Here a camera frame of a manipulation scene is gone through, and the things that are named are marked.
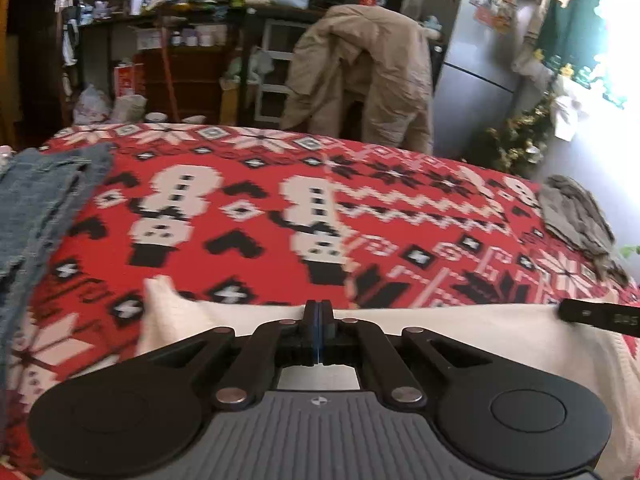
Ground red box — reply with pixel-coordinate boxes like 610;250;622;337
113;62;147;99

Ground grey refrigerator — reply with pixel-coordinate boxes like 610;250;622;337
432;0;557;177

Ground cluttered dark desk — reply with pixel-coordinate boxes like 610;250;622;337
59;0;262;127

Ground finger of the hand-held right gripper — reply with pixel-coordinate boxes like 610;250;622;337
556;297;640;340

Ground red patterned blanket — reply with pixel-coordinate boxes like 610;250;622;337
0;122;640;477

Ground white hanging cloth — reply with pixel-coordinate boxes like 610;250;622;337
549;89;592;142

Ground red broom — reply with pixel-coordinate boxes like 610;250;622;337
159;19;182;122

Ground white shelf unit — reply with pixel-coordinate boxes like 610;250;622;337
252;19;302;124

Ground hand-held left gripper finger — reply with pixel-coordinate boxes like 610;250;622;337
132;300;320;410
318;300;502;407

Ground grey garment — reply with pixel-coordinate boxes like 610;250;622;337
537;175;632;287

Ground blue jeans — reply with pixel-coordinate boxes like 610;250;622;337
0;142;117;433

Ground white plastic bag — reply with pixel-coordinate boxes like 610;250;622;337
112;94;149;124
74;85;114;124

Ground beige jacket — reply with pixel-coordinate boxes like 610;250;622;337
279;4;437;155

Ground leafy artificial plant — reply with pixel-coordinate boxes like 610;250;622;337
479;94;557;177

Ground white knit sweater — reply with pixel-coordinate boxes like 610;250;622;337
137;275;640;480

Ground green curtain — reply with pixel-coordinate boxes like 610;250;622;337
537;0;640;111

